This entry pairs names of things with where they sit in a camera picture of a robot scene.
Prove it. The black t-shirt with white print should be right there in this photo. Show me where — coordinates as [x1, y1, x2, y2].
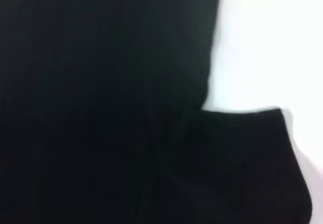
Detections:
[0, 0, 313, 224]

